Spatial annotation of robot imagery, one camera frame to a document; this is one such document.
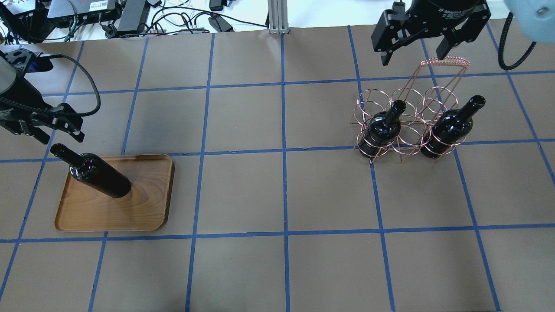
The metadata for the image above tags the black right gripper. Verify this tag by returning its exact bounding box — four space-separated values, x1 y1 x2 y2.
371 0 491 66

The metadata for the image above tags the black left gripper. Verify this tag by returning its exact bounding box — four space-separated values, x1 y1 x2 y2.
1 104 85 145

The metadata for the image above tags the dark wine bottle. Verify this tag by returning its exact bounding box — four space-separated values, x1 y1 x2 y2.
420 95 486 159
359 100 407 156
50 143 131 198

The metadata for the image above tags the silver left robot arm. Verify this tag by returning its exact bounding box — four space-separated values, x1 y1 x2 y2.
1 48 85 144

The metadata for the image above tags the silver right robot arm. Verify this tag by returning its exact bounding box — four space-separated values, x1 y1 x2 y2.
371 0 554 70

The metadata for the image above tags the wooden tray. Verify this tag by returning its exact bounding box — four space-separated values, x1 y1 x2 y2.
54 154 174 232

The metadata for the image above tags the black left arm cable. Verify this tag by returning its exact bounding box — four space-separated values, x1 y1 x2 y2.
0 53 101 117

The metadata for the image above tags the copper wire bottle basket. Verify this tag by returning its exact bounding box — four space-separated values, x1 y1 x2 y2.
350 56 470 163

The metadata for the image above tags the aluminium frame post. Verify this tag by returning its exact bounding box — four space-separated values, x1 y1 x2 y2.
268 0 290 34

